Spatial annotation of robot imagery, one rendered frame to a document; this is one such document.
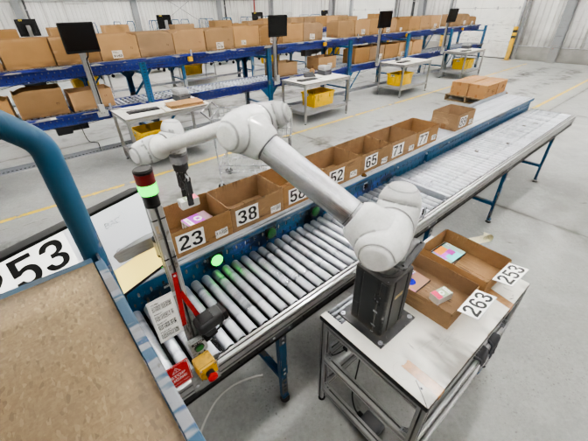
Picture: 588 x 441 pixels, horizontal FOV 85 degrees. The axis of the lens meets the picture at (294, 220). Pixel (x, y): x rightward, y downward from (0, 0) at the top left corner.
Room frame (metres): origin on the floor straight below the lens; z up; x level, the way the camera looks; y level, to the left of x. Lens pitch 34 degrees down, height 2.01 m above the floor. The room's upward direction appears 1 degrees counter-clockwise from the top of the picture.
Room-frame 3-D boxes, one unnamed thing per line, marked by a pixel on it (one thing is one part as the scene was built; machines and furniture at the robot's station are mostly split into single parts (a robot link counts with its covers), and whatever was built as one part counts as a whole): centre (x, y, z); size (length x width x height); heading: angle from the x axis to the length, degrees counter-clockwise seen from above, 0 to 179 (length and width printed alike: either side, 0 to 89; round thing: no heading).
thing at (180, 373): (0.72, 0.43, 0.85); 0.16 x 0.01 x 0.13; 130
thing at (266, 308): (1.25, 0.26, 0.72); 0.52 x 0.05 x 0.05; 40
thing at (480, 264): (1.38, -0.95, 0.80); 0.38 x 0.28 x 0.10; 38
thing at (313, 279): (1.46, 0.01, 0.72); 0.52 x 0.05 x 0.05; 40
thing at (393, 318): (1.04, -0.39, 0.91); 0.26 x 0.26 x 0.33; 39
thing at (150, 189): (0.78, 0.40, 1.62); 0.05 x 0.05 x 0.06
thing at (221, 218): (1.55, 0.61, 0.96); 0.39 x 0.29 x 0.17; 130
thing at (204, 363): (0.76, 0.33, 0.84); 0.15 x 0.09 x 0.07; 130
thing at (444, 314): (1.19, -0.68, 0.80); 0.38 x 0.28 x 0.10; 40
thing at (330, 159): (2.31, -0.29, 0.96); 0.39 x 0.29 x 0.17; 130
